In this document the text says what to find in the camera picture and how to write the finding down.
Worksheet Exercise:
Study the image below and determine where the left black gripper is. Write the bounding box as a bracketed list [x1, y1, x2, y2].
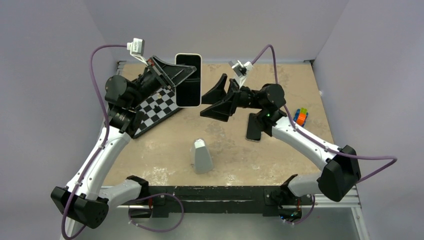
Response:
[128, 55, 196, 109]

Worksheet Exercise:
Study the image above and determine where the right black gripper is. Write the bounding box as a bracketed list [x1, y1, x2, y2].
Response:
[197, 74, 265, 122]

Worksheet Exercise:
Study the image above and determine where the white phone case with phone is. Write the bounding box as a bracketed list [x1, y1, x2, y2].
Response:
[175, 53, 203, 108]

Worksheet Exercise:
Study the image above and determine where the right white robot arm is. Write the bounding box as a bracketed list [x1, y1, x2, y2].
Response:
[200, 73, 361, 204]

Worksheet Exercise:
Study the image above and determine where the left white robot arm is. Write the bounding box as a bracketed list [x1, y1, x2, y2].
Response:
[50, 56, 197, 230]

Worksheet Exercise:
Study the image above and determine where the black white chessboard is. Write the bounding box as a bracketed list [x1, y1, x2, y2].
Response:
[132, 88, 182, 139]

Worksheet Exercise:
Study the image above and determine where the black smartphone on table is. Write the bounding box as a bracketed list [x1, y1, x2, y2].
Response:
[245, 113, 262, 142]

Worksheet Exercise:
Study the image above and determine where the grey tapered block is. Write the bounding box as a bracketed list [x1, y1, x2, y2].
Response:
[190, 138, 215, 175]

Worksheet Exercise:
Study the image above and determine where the colourful toy car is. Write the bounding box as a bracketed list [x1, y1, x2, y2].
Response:
[293, 107, 309, 127]

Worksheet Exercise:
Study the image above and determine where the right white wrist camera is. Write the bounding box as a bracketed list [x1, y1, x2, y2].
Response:
[228, 60, 254, 88]

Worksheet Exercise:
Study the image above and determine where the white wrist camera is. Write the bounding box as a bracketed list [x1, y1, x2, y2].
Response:
[126, 38, 147, 65]
[228, 60, 254, 88]

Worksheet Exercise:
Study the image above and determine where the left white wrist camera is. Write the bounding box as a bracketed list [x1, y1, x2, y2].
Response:
[126, 38, 147, 65]

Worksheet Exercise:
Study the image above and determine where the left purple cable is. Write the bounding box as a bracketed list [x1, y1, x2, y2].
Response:
[61, 44, 128, 240]

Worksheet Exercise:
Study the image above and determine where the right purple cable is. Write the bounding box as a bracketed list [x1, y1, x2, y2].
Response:
[251, 44, 398, 184]

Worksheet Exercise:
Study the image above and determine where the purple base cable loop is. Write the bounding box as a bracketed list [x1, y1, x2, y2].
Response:
[128, 193, 185, 233]

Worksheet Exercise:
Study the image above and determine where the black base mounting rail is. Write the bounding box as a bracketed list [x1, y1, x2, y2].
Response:
[125, 185, 313, 219]

